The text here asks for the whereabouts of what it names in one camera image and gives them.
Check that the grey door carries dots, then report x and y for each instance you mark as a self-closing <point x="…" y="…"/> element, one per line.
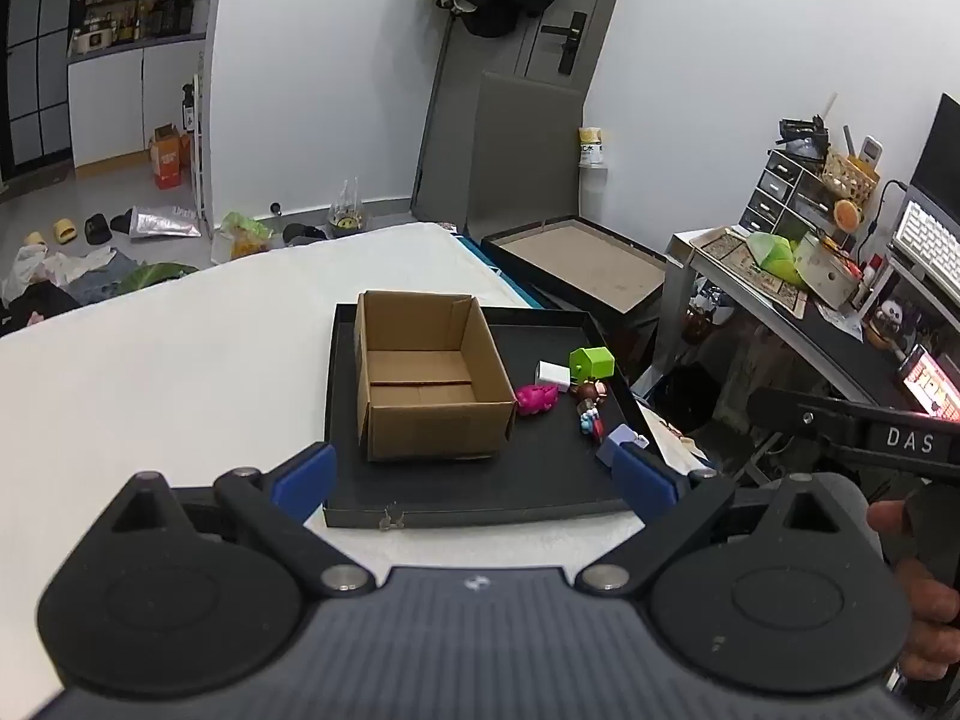
<point x="450" y="127"/>

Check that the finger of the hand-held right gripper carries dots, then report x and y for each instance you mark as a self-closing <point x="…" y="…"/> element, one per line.
<point x="784" y="411"/>

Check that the red-haired blue figurine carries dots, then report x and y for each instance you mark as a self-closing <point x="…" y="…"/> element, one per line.
<point x="591" y="420"/>

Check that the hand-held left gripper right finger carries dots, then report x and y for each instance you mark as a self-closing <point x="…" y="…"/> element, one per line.
<point x="637" y="476"/>

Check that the orange cardboard carton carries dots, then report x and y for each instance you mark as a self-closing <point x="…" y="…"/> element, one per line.
<point x="169" y="161"/>

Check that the clear plastic bag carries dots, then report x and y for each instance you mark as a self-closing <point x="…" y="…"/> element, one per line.
<point x="346" y="214"/>

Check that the white keyboard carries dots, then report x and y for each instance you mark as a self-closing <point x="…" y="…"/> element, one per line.
<point x="930" y="240"/>

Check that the black shallow tray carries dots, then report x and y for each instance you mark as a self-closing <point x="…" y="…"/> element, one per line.
<point x="525" y="476"/>

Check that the brown-haired figurine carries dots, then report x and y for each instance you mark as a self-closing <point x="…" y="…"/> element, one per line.
<point x="591" y="390"/>

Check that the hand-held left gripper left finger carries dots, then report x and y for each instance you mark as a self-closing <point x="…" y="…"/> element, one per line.
<point x="309" y="476"/>

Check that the green toy house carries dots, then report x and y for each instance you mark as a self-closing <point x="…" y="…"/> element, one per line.
<point x="592" y="364"/>

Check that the person's right hand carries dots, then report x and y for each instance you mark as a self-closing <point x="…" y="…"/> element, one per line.
<point x="934" y="630"/>

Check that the silver foil bag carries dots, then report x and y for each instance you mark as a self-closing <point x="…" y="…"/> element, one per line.
<point x="165" y="223"/>

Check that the green yellow snack bag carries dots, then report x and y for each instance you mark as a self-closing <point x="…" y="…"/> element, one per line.
<point x="244" y="232"/>

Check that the grey leaning board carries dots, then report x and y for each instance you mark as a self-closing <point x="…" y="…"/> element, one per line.
<point x="525" y="150"/>

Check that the grey desk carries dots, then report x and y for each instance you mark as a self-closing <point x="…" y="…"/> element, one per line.
<point x="817" y="330"/>

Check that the black box lid brown inside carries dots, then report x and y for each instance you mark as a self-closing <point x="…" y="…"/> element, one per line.
<point x="577" y="259"/>

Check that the orange round toy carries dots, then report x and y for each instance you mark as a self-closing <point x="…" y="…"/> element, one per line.
<point x="847" y="214"/>

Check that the white cabinet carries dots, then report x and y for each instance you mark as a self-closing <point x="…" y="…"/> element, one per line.
<point x="112" y="105"/>

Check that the white can yellow label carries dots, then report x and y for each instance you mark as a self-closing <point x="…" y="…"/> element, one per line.
<point x="592" y="148"/>

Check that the white plastic bag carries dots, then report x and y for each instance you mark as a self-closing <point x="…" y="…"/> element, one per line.
<point x="45" y="270"/>

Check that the pink pig toy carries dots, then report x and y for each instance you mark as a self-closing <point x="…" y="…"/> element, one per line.
<point x="536" y="397"/>

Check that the wicker basket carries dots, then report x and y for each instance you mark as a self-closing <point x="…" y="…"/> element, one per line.
<point x="851" y="176"/>

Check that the lit phone screen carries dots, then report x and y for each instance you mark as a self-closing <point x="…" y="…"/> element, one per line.
<point x="930" y="386"/>

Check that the panda figure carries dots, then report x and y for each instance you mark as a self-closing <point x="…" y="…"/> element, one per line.
<point x="889" y="315"/>

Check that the patterned desk mat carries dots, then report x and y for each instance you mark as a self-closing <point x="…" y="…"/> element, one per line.
<point x="731" y="259"/>

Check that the yellow slipper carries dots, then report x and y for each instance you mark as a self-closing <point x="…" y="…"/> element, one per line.
<point x="34" y="239"/>
<point x="66" y="230"/>

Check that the black slipper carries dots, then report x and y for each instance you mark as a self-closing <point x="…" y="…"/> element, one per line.
<point x="97" y="229"/>
<point x="122" y="222"/>

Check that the black monitor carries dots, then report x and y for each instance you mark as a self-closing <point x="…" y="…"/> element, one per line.
<point x="941" y="157"/>

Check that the green plastic bag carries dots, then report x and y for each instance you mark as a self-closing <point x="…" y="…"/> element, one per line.
<point x="772" y="255"/>

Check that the green leaf cloth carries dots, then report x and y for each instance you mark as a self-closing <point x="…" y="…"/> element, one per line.
<point x="154" y="276"/>

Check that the black spray bottle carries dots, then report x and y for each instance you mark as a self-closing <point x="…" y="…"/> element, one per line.
<point x="187" y="105"/>

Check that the grey drawer organizer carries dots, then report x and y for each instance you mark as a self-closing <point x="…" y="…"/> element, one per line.
<point x="787" y="199"/>

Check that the brown cardboard box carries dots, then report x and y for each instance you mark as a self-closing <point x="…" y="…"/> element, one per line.
<point x="427" y="420"/>

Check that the dark clothes pile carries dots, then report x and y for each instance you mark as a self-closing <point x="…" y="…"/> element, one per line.
<point x="37" y="307"/>

